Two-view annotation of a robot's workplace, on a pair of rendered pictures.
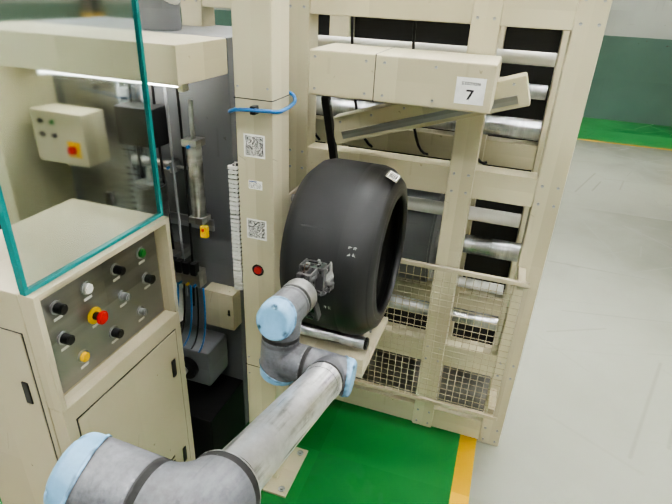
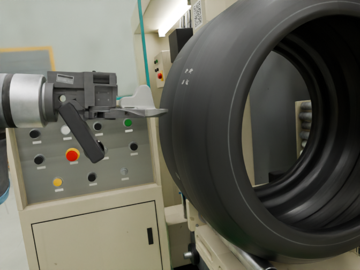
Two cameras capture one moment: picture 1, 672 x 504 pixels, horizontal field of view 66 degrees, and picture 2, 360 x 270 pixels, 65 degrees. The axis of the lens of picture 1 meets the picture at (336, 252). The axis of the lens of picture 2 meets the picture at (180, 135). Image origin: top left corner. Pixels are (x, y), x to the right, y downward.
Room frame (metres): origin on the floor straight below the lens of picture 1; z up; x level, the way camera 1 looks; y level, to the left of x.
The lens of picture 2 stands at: (1.04, -0.45, 1.27)
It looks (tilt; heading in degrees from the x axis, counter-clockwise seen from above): 8 degrees down; 57
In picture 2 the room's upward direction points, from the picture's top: 6 degrees counter-clockwise
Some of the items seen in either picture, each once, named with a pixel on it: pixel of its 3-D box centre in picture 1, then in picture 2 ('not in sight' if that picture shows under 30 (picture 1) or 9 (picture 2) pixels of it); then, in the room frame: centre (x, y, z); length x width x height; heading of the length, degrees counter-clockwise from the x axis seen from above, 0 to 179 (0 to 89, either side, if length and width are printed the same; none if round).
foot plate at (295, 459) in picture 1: (270, 463); not in sight; (1.68, 0.25, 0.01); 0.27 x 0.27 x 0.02; 72
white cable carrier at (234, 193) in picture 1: (239, 229); not in sight; (1.67, 0.34, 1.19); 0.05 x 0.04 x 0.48; 162
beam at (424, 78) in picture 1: (404, 75); not in sight; (1.86, -0.21, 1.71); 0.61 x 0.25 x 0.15; 72
